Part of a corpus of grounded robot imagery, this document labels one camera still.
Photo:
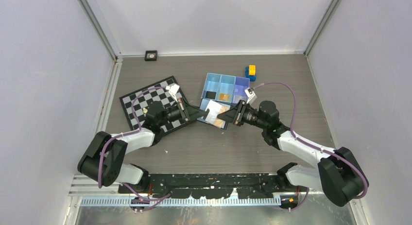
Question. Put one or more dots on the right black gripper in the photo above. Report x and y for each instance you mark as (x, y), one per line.
(235, 115)

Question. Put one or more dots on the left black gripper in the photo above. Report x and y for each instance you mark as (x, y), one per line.
(190, 113)

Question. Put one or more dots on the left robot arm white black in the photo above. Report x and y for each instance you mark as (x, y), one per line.
(103, 159)

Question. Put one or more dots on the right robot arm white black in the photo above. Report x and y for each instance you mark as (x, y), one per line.
(335, 172)

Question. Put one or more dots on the orange square item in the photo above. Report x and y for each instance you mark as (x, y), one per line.
(224, 97)

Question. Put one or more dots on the black square item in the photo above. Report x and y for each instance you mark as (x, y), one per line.
(210, 95)

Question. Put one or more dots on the light blue bin left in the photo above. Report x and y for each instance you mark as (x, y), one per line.
(212, 83)

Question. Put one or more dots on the light blue bin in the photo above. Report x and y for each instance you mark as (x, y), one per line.
(212, 83)
(226, 86)

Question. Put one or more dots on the light blue bin middle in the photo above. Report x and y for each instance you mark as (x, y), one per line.
(226, 86)

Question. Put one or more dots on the purple bin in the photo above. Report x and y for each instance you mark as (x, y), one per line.
(240, 85)

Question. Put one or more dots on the blue yellow toy blocks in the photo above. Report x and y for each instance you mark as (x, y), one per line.
(250, 72)

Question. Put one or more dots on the black white chessboard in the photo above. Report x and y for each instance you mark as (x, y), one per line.
(133, 102)

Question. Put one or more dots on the small black square box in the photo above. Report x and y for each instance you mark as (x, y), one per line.
(151, 55)

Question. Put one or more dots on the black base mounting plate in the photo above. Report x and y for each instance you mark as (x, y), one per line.
(212, 185)

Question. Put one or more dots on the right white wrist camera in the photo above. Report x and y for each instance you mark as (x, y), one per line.
(251, 95)

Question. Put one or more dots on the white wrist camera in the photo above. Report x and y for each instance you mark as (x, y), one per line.
(173, 89)
(251, 95)

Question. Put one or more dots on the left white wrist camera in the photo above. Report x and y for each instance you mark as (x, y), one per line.
(173, 89)

